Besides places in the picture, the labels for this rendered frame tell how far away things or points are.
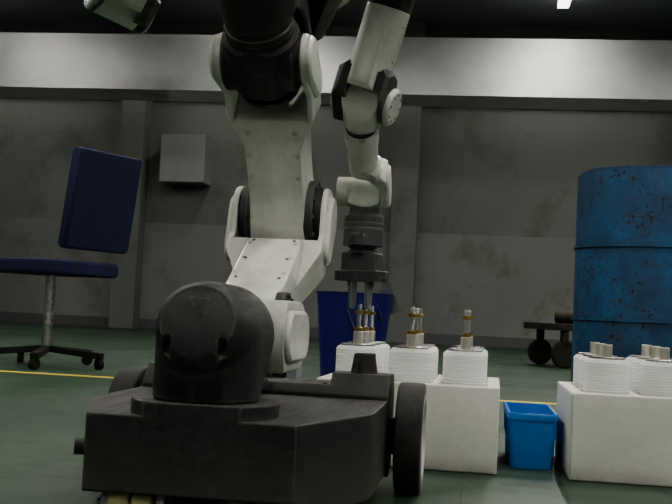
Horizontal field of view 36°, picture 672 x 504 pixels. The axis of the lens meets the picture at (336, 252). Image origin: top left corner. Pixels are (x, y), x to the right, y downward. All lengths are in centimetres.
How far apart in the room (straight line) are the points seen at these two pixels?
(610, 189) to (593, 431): 254
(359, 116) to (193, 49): 918
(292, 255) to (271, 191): 14
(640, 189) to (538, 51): 633
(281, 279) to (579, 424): 76
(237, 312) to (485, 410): 91
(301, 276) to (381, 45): 50
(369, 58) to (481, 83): 869
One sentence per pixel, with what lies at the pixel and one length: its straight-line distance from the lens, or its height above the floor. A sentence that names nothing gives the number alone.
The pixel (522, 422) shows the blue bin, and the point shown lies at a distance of 235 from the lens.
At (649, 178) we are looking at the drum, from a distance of 462.
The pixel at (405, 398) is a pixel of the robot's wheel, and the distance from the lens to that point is 187.
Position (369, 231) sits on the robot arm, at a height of 50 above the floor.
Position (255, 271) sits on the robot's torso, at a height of 39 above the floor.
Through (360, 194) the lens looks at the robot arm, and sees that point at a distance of 229.
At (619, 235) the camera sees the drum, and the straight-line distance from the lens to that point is 462.
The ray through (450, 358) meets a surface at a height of 23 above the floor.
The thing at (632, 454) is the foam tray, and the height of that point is 6.
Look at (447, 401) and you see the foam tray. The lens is 222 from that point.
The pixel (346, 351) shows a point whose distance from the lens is 227.
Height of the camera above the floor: 32
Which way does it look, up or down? 3 degrees up
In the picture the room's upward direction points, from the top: 3 degrees clockwise
